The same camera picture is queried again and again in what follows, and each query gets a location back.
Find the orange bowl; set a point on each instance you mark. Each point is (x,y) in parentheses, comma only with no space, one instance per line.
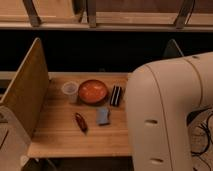
(92,91)

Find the left wooden side panel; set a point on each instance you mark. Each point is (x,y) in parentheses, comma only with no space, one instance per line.
(22,101)

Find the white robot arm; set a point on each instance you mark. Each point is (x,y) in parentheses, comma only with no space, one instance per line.
(159,96)

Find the right dark side panel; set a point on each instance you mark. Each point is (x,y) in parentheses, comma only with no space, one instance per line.
(172,50)

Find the blue sponge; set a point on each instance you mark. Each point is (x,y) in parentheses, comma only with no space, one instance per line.
(103,116)

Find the black striped box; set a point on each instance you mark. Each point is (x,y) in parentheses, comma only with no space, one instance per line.
(115,96)

